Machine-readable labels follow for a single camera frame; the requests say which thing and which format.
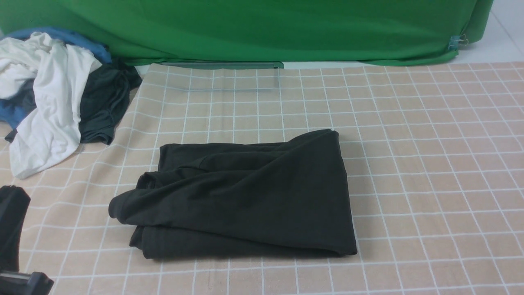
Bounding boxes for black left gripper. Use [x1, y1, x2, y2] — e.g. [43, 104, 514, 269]
[0, 186, 54, 295]

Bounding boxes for dark gray long-sleeve shirt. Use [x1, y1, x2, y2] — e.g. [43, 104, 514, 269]
[108, 129, 357, 260]

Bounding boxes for white crumpled shirt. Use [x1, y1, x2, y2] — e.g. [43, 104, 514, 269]
[1, 32, 102, 179]

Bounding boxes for blue crumpled shirt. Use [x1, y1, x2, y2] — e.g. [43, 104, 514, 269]
[1, 27, 112, 129]

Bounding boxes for dark teal crumpled shirt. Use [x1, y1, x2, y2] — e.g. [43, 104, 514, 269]
[0, 59, 142, 145]

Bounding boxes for green backdrop cloth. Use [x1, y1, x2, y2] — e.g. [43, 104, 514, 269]
[0, 0, 493, 66]

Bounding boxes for beige checkered table mat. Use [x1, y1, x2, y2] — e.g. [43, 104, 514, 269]
[1, 62, 524, 295]

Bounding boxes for teal binder clip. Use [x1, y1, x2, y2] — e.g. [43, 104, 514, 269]
[447, 34, 469, 51]

